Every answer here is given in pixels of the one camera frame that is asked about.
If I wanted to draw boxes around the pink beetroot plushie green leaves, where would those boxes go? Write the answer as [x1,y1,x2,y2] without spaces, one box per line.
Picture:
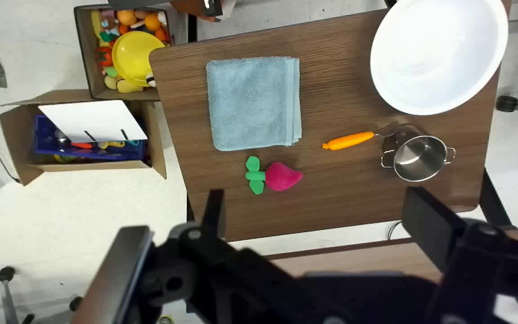
[244,155,303,196]

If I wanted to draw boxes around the small steel pot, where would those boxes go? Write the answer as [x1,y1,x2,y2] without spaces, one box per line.
[379,131,456,183]

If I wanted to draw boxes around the white paper sheet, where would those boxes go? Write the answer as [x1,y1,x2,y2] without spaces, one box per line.
[35,99,149,144]

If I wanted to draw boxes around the black chair caster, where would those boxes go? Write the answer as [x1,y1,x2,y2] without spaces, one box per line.
[494,93,518,113]

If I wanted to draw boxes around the cardboard box with blue contents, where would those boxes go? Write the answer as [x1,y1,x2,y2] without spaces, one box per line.
[0,88,169,187]

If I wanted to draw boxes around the cardboard box of toys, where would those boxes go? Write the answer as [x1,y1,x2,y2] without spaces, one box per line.
[71,2,188,102]

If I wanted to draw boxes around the large white bowl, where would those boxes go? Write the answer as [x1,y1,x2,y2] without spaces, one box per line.
[368,0,510,117]

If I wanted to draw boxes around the orange toy carrot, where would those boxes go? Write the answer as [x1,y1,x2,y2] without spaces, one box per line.
[320,129,377,153]

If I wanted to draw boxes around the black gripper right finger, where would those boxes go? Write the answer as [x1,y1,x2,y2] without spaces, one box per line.
[401,185,467,273]

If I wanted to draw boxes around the yellow plastic bowl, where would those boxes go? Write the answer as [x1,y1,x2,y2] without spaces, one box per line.
[109,30,165,86]

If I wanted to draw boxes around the folded light blue towel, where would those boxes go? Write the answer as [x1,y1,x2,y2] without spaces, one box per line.
[205,56,303,153]

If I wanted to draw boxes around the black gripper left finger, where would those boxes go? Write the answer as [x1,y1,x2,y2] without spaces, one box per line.
[199,187,228,248]

